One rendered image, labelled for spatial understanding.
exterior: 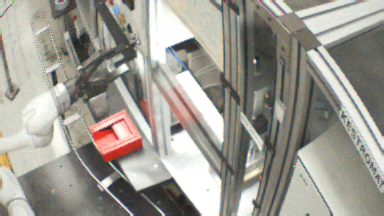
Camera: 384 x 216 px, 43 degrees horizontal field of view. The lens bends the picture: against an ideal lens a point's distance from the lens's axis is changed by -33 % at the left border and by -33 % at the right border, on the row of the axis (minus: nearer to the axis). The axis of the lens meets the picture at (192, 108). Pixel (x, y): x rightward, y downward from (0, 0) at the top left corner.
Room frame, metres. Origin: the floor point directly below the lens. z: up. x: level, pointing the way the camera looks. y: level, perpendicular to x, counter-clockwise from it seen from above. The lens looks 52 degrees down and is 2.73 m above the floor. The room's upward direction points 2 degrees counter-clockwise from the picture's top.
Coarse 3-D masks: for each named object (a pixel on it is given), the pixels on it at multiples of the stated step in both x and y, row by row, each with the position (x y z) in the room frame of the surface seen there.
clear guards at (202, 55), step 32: (160, 0) 1.13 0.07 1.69; (192, 0) 0.98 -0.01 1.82; (160, 32) 1.14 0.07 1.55; (192, 32) 0.99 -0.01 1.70; (224, 32) 0.88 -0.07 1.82; (256, 32) 0.78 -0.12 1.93; (128, 64) 1.37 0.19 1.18; (160, 64) 1.15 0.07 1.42; (192, 64) 0.99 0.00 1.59; (224, 64) 0.88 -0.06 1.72; (256, 64) 0.78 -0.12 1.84; (128, 96) 1.40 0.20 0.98; (192, 96) 1.00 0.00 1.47; (224, 96) 0.88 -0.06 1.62; (256, 96) 0.77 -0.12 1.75; (192, 128) 1.00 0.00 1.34; (256, 128) 0.76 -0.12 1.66; (256, 160) 0.75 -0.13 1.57; (256, 192) 0.73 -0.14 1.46
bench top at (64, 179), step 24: (48, 168) 1.27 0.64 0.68; (72, 168) 1.28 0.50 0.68; (96, 168) 1.30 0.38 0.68; (120, 168) 1.31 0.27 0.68; (24, 192) 1.11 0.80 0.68; (48, 192) 1.14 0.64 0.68; (72, 192) 1.16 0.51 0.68; (96, 192) 1.18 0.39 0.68; (120, 192) 1.19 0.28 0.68; (144, 192) 1.20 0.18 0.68
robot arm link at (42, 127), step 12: (36, 96) 1.08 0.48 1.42; (48, 96) 1.07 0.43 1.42; (24, 108) 1.03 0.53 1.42; (36, 108) 1.02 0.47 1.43; (48, 108) 1.03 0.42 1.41; (24, 120) 0.99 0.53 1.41; (36, 120) 0.99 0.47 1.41; (48, 120) 1.01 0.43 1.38; (36, 132) 0.98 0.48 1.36; (48, 132) 1.03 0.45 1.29
